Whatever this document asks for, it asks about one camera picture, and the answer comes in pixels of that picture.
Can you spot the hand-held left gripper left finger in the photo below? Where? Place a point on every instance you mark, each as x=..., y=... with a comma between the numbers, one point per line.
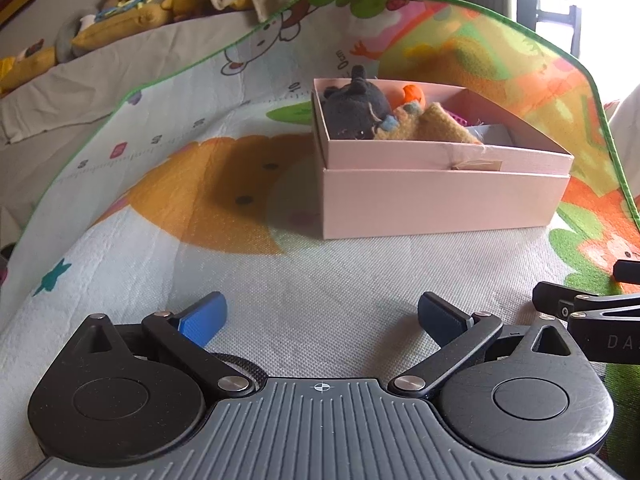
x=202, y=317

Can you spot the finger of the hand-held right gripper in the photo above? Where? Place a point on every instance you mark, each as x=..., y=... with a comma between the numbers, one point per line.
x=629, y=271
x=555, y=300

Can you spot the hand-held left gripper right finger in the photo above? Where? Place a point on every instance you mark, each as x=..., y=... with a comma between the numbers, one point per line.
x=442, y=316

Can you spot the pink cardboard box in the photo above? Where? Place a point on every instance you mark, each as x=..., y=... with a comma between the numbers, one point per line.
x=425, y=205

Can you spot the grey usb hub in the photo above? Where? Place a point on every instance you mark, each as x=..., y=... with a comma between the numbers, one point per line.
x=495, y=134

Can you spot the pink mesh basket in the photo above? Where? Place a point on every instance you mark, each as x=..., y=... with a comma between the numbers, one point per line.
x=461, y=118

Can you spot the small orange pumpkin toy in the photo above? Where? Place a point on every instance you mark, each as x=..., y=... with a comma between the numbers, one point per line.
x=411, y=94

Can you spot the colourful cartoon play mat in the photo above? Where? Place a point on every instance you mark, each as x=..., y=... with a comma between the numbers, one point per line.
x=300, y=285

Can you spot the white draped cloth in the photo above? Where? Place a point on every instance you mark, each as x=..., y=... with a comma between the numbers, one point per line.
x=625, y=150

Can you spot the black plush toy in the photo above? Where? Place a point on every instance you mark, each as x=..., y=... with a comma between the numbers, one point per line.
x=355, y=110

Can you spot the grey plush toy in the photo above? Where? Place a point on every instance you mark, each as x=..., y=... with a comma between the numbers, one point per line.
x=70, y=40

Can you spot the dark window frame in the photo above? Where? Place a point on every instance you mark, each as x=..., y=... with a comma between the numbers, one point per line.
x=550, y=10

